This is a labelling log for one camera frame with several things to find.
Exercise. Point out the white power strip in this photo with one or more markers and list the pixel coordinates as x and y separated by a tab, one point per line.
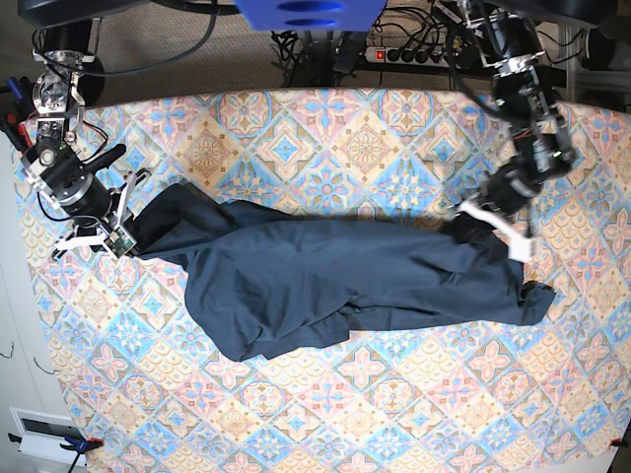
405	56

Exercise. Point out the white wall outlet box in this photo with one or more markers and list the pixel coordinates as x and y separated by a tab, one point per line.
42	435

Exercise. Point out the orange clamp bottom right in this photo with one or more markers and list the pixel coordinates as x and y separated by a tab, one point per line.
619	443

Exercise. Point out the patterned colourful tablecloth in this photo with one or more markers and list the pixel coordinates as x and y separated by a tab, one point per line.
137	373

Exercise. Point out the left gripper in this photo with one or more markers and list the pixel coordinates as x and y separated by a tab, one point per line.
503	194

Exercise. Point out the blue orange clamp bottom left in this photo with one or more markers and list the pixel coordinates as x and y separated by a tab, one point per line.
74	446

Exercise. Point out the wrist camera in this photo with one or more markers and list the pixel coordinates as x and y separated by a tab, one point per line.
119	242
522	248

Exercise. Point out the blue orange clamp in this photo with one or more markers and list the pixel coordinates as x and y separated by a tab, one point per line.
74	446
16	108

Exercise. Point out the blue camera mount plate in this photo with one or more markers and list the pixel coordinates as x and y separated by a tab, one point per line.
305	15

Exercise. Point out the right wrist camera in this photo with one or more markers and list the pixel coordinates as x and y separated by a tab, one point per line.
119	242

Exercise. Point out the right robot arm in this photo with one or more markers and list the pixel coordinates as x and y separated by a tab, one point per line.
59	114

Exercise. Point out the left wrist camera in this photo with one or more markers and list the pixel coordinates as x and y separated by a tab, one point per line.
522	248

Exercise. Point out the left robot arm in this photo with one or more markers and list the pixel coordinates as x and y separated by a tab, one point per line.
509	45

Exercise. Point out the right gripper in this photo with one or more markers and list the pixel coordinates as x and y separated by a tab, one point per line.
94	210

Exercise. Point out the blue orange clamp top left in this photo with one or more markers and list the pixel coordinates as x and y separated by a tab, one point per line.
16	108

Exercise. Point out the dark navy t-shirt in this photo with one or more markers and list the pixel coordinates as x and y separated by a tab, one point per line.
261	282

